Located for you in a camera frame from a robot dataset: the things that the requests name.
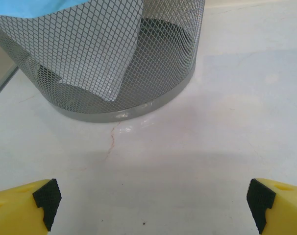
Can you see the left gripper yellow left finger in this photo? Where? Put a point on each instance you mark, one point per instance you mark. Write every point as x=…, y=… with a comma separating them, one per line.
x=13, y=210

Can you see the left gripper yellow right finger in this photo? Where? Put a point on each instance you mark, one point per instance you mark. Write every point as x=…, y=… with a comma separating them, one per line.
x=285, y=210

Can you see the grey metal mesh bin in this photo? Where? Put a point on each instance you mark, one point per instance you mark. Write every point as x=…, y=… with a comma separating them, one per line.
x=163, y=73

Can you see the bin with white liner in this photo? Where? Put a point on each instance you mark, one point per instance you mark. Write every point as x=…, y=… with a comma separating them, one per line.
x=28, y=7

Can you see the aluminium table edge rail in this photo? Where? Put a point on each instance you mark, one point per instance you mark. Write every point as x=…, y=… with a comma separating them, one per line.
x=4, y=82

